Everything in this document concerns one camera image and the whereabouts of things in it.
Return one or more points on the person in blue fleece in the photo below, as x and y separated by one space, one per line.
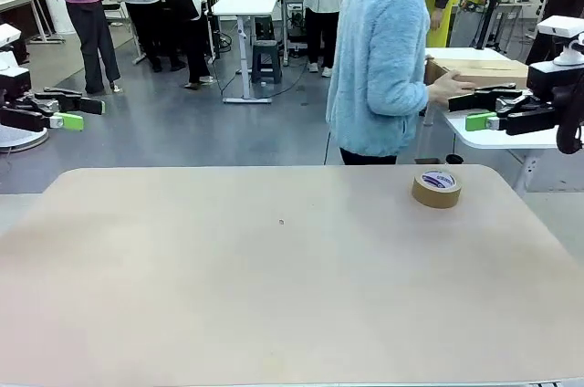
378 40

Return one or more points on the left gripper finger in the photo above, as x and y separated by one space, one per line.
68 101
27 120

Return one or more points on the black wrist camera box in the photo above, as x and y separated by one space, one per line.
540 79
13 83

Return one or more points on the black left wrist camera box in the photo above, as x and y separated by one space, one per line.
13 83

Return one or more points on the white table with grey leg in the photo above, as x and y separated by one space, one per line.
502 140

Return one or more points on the black plastic stool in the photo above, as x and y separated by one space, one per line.
267 54

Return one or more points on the black tripod stand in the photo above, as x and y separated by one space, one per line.
490 3

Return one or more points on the brown cardboard box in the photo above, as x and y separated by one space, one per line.
483 72

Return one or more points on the white round base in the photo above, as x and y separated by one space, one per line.
23 138

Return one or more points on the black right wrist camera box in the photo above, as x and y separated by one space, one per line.
540 79

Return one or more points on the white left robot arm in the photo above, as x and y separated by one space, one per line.
7 35

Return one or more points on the grey desk with equipment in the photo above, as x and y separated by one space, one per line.
292 8

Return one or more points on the white height adjustable desk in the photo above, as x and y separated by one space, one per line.
246 6

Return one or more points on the person's right hand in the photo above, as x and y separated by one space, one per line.
449 86

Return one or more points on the brown packing tape roll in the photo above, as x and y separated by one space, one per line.
435 195

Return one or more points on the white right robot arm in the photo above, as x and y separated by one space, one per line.
561 26

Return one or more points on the person's right forearm blue sleeve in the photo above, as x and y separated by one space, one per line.
401 97

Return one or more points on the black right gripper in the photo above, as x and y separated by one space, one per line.
566 99

